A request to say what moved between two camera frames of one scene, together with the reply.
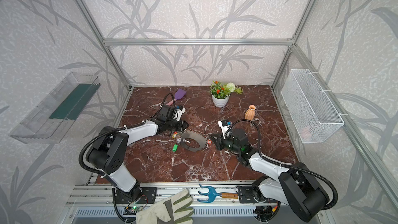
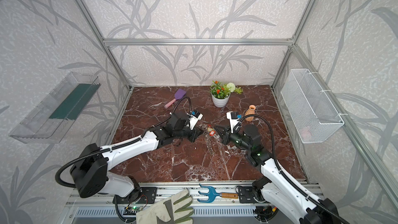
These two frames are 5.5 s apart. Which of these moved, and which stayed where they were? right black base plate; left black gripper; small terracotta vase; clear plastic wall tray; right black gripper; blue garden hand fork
Moved: left black gripper; right black gripper
Stayed: blue garden hand fork; right black base plate; small terracotta vase; clear plastic wall tray
